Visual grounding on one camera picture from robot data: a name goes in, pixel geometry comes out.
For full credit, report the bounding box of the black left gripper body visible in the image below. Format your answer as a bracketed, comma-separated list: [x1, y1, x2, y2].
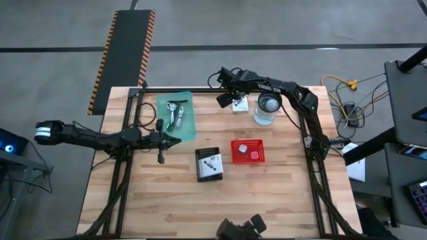
[143, 119, 165, 164]

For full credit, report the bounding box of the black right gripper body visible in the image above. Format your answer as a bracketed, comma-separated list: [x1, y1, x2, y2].
[216, 66, 254, 108]

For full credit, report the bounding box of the small white product box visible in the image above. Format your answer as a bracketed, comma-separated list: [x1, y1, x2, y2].
[232, 95, 250, 113]

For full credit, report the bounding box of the grey cable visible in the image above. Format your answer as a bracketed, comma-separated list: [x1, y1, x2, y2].
[175, 105, 186, 129]

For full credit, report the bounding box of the white cable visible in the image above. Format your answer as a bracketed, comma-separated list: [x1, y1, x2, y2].
[165, 101, 178, 129]

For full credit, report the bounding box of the large white product box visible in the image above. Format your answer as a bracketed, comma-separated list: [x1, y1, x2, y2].
[197, 153, 224, 179]

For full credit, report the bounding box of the clear jar with black rim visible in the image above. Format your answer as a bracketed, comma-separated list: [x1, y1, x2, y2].
[252, 90, 284, 127]

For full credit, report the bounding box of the black slotted plastic basket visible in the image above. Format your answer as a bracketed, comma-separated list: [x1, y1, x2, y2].
[195, 147, 224, 183]

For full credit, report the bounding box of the red slotted plastic basket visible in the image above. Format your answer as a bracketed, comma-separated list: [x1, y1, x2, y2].
[230, 139, 266, 165]

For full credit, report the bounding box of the hazard striped floor mat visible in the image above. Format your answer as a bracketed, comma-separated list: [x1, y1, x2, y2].
[87, 9, 157, 116]

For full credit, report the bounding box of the black power brick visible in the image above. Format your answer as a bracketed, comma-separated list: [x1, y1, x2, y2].
[343, 103, 360, 127]

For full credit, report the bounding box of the black bulky object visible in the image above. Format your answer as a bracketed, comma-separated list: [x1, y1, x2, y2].
[216, 213, 268, 240]

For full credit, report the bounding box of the black diagonal bar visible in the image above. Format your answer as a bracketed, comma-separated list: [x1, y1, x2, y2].
[343, 126, 398, 166]

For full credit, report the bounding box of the white paper sheet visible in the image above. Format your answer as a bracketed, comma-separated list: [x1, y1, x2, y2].
[342, 142, 367, 183]

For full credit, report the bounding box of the grey metal stand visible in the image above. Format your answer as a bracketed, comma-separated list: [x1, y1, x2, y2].
[0, 149, 54, 240]

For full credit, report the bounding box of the blue lit computer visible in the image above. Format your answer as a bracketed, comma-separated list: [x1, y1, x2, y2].
[0, 128, 29, 157]

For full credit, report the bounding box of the dark grey desk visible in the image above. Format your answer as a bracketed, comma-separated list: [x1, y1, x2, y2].
[383, 143, 427, 229]
[383, 59, 427, 147]

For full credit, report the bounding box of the black pole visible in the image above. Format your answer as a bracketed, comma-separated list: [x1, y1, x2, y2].
[398, 45, 427, 73]

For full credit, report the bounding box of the tablet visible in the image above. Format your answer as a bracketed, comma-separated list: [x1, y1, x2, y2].
[412, 106, 427, 123]

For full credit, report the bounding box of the phone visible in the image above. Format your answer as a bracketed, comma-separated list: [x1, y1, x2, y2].
[398, 143, 427, 161]

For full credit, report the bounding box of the dark seat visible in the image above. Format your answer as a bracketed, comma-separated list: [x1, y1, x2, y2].
[355, 205, 400, 240]

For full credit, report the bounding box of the colourful keyboard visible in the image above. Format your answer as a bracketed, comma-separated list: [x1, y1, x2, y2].
[407, 179, 427, 225]

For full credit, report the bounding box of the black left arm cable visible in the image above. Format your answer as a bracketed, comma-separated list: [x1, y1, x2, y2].
[135, 102, 157, 128]

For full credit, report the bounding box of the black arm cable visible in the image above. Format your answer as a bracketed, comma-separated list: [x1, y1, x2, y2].
[207, 71, 222, 89]
[135, 102, 157, 128]

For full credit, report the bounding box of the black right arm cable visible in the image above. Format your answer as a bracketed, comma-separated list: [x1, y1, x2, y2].
[207, 71, 222, 89]

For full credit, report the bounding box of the black metal table frame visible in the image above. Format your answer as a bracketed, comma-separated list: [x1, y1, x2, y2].
[77, 87, 362, 240]

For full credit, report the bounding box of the yellow extension cord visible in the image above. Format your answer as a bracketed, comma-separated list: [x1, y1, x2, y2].
[321, 74, 360, 93]

